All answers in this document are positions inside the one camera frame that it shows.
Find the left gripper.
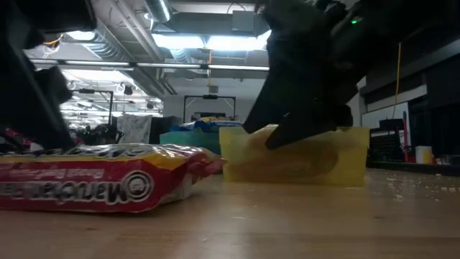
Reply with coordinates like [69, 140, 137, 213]
[0, 0, 97, 150]

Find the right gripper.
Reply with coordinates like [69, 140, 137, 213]
[242, 0, 360, 150]

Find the red Maruchan noodle packet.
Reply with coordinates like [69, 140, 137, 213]
[235, 135, 341, 179]
[0, 142, 226, 214]

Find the blue Maruchan noodle packet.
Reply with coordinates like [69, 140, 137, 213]
[171, 117, 245, 133]

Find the yellow plastic container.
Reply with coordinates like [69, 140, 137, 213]
[218, 124, 370, 187]

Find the white draped cloth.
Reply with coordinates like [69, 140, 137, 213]
[116, 114, 154, 145]

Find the red pole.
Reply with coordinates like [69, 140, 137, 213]
[402, 110, 410, 163]

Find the black bar with light strips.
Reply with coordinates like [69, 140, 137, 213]
[28, 59, 270, 72]

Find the white and yellow cup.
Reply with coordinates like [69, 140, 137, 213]
[415, 145, 435, 165]

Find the black background rig frame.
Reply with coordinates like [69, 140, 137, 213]
[77, 88, 114, 127]
[183, 94, 237, 123]

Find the black wire crate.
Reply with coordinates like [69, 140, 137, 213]
[369, 119, 406, 163]

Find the silver ventilation duct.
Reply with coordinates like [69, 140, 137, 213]
[143, 0, 173, 23]

